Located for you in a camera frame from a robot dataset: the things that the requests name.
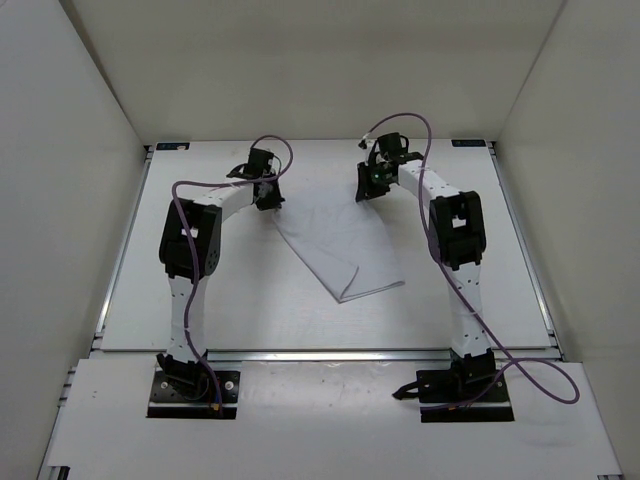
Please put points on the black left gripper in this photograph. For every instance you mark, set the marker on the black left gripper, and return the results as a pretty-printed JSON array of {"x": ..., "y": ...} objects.
[{"x": 274, "y": 203}]

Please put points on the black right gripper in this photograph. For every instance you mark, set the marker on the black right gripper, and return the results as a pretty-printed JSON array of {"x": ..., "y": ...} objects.
[{"x": 367, "y": 191}]

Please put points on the white skirt cloth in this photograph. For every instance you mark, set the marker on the white skirt cloth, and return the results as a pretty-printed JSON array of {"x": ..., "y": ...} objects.
[{"x": 344, "y": 243}]

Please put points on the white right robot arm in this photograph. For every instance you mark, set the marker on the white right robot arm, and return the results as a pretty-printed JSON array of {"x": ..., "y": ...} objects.
[{"x": 456, "y": 239}]

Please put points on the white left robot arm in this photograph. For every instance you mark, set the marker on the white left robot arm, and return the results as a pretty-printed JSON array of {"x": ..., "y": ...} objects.
[{"x": 190, "y": 250}]

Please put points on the right corner label sticker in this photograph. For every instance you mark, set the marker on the right corner label sticker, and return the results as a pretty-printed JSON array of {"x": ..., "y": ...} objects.
[{"x": 468, "y": 143}]

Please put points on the corner label sticker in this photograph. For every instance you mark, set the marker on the corner label sticker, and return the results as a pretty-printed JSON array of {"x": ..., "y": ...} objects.
[
  {"x": 172, "y": 146},
  {"x": 468, "y": 143}
]

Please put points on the left corner label sticker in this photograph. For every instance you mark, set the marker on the left corner label sticker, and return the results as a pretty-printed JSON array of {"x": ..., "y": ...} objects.
[{"x": 172, "y": 146}]

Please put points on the white front cover board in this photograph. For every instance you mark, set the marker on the white front cover board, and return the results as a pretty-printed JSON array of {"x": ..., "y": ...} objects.
[{"x": 318, "y": 421}]

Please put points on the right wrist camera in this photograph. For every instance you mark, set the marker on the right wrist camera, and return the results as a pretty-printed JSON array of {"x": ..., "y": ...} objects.
[{"x": 388, "y": 145}]

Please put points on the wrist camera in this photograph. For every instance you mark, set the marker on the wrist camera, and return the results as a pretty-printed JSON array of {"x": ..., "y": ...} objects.
[
  {"x": 388, "y": 145},
  {"x": 258, "y": 165}
]

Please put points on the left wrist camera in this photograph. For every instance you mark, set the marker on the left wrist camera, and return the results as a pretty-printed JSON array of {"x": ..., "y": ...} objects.
[{"x": 258, "y": 165}]

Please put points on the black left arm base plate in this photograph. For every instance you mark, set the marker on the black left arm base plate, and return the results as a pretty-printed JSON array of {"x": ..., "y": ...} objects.
[{"x": 171, "y": 399}]

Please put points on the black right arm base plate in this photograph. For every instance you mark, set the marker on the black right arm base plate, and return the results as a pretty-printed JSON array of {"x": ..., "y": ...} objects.
[{"x": 446, "y": 396}]

